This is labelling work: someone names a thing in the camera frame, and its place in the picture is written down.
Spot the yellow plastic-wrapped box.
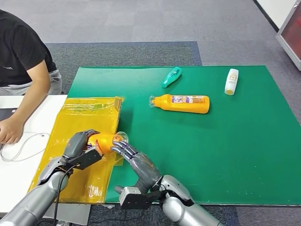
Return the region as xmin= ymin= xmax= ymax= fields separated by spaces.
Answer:
xmin=28 ymin=97 xmax=124 ymax=204

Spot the white plastic bottle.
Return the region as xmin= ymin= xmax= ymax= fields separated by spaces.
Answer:
xmin=224 ymin=68 xmax=239 ymax=96

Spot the white framed red panel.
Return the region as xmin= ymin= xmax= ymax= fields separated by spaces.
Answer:
xmin=275 ymin=0 xmax=301 ymax=72

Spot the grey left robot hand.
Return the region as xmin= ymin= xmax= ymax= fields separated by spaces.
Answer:
xmin=62 ymin=129 xmax=101 ymax=160

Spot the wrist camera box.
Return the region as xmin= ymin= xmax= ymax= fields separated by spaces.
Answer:
xmin=119 ymin=186 xmax=165 ymax=210
xmin=66 ymin=145 xmax=103 ymax=171

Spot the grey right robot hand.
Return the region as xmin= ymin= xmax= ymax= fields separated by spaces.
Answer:
xmin=110 ymin=141 xmax=163 ymax=194

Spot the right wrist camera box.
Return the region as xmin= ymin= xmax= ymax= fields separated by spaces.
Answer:
xmin=119 ymin=186 xmax=165 ymax=210

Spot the grey metal plate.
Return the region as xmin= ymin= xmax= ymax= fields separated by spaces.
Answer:
xmin=43 ymin=203 xmax=91 ymax=226

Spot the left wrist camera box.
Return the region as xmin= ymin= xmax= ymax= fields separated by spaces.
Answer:
xmin=66 ymin=145 xmax=103 ymax=171

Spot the person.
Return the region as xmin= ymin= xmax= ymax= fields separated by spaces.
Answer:
xmin=0 ymin=9 xmax=63 ymax=145

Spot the orange bottle with clear cap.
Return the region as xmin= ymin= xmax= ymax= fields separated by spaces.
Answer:
xmin=149 ymin=94 xmax=210 ymax=114
xmin=88 ymin=131 xmax=129 ymax=157

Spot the thin white cable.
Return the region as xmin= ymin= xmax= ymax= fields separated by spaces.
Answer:
xmin=0 ymin=132 xmax=51 ymax=163

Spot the person's hand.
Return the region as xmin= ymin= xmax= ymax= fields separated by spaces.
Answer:
xmin=0 ymin=117 xmax=24 ymax=145

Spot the green table mat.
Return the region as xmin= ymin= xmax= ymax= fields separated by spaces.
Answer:
xmin=66 ymin=65 xmax=301 ymax=207

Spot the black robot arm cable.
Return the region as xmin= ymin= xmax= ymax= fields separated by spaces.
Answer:
xmin=53 ymin=164 xmax=75 ymax=226

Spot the black flat device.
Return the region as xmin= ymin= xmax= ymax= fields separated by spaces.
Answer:
xmin=0 ymin=107 xmax=18 ymax=122

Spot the teal plastic bottle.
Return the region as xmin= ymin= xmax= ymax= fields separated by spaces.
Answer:
xmin=161 ymin=66 xmax=183 ymax=89

